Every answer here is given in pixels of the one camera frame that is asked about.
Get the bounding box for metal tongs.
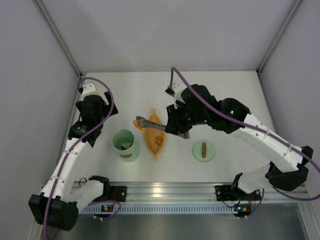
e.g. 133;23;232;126
136;116;190;139

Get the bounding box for left aluminium frame post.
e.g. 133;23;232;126
32;0;83;79

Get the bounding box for grey slotted cable duct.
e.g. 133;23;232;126
80;204;236;215

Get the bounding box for right aluminium frame post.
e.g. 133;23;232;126
256;0;305;76

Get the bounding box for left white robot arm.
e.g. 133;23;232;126
28;91;118;231

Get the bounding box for orange boat-shaped tray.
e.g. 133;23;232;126
144;108;166;160

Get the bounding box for aluminium mounting rail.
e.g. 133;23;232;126
41;181;311;205

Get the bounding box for right controller board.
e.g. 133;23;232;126
233;205;252;220

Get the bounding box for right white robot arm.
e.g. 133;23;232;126
165;83;313;195

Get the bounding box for brown food in cup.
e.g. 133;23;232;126
120;142;133;151

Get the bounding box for controller board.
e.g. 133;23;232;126
233;205;252;220
93;204;119;222

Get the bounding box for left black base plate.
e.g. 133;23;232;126
99;185;127;203

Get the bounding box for green lid with handle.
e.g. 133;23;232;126
192;140;216;163

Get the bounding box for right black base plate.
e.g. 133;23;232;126
214;184;262;202

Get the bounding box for small red food pieces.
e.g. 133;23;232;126
155;136;163;145

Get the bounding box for aluminium frame post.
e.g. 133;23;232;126
256;0;305;76
32;0;83;79

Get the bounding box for orange food piece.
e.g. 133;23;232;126
133;120;145;132

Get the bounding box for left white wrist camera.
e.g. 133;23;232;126
78;82;98;98

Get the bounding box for green cup container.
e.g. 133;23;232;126
112;129;140;163

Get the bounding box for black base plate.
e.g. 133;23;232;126
214;184;262;202
99;185;127;203

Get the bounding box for left controller board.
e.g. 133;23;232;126
93;204;119;222

